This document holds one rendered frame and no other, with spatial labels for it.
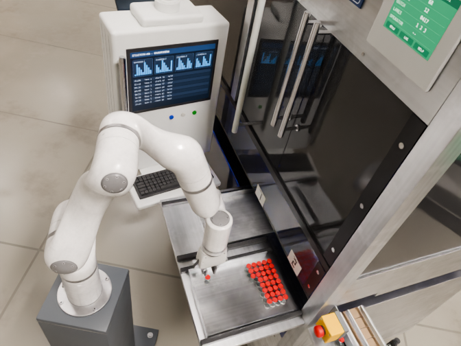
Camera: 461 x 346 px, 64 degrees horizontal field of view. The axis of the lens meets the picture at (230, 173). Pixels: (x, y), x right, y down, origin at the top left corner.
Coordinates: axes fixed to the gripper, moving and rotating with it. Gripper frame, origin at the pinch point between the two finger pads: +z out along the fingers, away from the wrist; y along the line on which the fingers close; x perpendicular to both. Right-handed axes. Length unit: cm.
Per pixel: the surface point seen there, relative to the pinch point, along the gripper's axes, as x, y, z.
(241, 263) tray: -4.1, -16.5, 10.8
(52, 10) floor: -439, 55, 97
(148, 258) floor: -68, 11, 98
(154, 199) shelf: -52, 10, 18
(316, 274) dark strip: 18.4, -31.4, -13.0
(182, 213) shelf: -34.7, 0.3, 10.7
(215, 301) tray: 8.3, -1.0, 10.6
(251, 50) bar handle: -50, -26, -59
